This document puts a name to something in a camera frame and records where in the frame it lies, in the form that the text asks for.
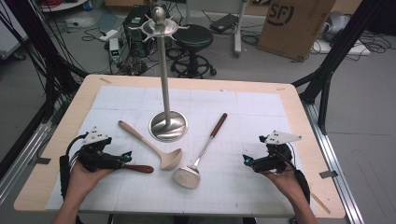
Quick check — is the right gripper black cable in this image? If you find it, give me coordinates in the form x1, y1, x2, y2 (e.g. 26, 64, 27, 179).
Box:
288, 143, 312, 206

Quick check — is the cardboard box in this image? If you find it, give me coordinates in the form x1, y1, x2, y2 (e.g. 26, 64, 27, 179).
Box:
256, 0, 337, 63

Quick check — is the grey rounded device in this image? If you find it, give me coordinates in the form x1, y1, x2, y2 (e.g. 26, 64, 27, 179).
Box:
321, 10, 352, 43

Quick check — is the black frame stand with cables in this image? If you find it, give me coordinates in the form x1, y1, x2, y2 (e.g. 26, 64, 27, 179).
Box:
0, 0, 90, 125

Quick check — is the tangle of black floor cables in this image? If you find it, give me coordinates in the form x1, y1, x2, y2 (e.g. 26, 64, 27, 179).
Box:
118, 52, 163, 77

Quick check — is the black flat device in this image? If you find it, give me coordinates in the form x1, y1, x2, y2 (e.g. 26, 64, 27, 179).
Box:
209, 12, 239, 34

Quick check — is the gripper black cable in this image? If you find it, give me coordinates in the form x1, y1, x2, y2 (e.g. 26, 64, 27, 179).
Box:
59, 133, 91, 201
288, 143, 312, 206

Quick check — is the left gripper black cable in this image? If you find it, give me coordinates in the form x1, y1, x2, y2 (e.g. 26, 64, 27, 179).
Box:
59, 133, 91, 201

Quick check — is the steel utensil stand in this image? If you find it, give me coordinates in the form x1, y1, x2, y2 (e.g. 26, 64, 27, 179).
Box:
128, 5, 191, 144

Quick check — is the steel spatula with brown handle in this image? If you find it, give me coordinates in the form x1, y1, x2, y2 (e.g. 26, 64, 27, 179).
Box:
172, 112, 229, 190

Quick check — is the aluminium rail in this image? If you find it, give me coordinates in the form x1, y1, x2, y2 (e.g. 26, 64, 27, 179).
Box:
0, 120, 54, 203
302, 101, 365, 224

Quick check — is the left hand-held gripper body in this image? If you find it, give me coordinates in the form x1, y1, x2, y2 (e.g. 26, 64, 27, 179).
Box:
76, 126, 125, 173

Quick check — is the reddish-brown-handled kitchen utensil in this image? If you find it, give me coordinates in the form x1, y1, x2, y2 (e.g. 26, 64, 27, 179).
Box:
122, 163, 155, 175

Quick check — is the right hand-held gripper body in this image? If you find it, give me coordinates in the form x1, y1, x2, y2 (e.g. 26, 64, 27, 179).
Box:
251, 130, 303, 175

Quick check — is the white stand post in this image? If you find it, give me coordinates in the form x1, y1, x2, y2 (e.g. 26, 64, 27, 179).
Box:
233, 0, 250, 59

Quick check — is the white power strip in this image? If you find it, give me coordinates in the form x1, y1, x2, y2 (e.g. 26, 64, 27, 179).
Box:
98, 28, 120, 42

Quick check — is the black round stool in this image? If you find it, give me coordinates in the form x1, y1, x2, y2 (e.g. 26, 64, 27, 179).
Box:
169, 23, 218, 79

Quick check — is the white flat board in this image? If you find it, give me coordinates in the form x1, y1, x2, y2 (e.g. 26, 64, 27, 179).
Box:
311, 38, 372, 57

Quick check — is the white grid mat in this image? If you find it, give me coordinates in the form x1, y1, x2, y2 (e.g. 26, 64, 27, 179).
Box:
45, 85, 317, 218

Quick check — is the black computer tower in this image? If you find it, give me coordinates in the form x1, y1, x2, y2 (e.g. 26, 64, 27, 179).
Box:
122, 4, 153, 59

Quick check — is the person's left hand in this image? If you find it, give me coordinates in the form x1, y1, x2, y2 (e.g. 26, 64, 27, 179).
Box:
66, 161, 113, 202

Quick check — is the beige ladle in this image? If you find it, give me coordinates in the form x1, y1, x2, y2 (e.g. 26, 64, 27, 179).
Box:
117, 119, 183, 172

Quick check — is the person's right hand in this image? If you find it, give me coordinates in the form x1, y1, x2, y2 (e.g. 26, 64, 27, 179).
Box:
262, 167, 304, 206

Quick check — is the small device with green display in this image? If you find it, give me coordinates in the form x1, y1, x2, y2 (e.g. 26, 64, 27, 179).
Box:
108, 37, 120, 63

